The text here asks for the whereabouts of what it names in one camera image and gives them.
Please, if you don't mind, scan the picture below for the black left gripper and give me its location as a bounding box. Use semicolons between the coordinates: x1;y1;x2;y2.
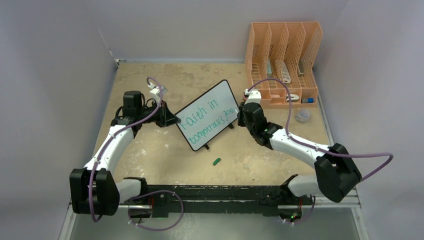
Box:
137;99;179;128

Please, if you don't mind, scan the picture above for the white whiteboard black frame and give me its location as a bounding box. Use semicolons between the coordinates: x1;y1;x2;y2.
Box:
175;79;238;152

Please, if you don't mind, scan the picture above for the green marker cap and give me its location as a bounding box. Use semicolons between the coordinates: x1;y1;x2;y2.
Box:
212;158;221;166

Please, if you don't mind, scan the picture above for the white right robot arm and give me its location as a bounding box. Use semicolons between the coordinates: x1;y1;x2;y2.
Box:
237;102;363;204

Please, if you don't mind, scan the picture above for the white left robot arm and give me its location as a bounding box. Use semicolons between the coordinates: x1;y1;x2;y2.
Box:
69;87;180;221

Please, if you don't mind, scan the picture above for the white long tool in organizer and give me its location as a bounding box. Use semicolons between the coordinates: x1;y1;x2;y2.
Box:
281;62;292;84

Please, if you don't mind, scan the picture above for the white stapler in organizer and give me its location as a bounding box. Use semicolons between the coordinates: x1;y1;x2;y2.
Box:
285;94;300;102

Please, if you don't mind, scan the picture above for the clear small plastic jar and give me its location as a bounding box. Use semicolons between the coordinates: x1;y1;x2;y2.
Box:
294;108;311;124

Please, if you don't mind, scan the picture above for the peach plastic file organizer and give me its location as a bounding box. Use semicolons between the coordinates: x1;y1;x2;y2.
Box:
244;21;323;109

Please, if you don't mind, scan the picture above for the blue capped item in organizer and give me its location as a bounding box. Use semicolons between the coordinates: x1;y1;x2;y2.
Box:
301;97;315;104

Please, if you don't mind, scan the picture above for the grey tool in organizer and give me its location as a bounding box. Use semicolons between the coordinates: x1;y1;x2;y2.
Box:
297;60;305;77

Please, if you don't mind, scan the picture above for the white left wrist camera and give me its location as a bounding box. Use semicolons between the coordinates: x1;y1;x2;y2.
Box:
148;82;168;104

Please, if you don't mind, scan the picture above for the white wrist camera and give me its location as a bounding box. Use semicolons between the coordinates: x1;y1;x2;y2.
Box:
148;82;168;104
243;88;262;104

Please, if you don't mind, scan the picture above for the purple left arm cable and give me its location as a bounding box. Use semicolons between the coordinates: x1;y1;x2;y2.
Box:
89;77;164;223

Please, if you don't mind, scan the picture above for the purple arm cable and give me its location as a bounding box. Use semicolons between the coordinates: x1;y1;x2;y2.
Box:
246;78;395;182
89;77;164;223

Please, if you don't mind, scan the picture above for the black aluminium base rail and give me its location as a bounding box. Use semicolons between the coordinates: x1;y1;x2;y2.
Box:
116;184;359;218

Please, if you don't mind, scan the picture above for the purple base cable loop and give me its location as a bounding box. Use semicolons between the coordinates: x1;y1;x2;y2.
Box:
127;189;184;233

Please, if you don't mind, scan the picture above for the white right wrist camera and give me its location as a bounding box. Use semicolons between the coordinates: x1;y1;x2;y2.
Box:
243;88;262;104

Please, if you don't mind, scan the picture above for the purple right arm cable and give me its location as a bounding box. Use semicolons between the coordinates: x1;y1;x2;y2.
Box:
246;78;395;182

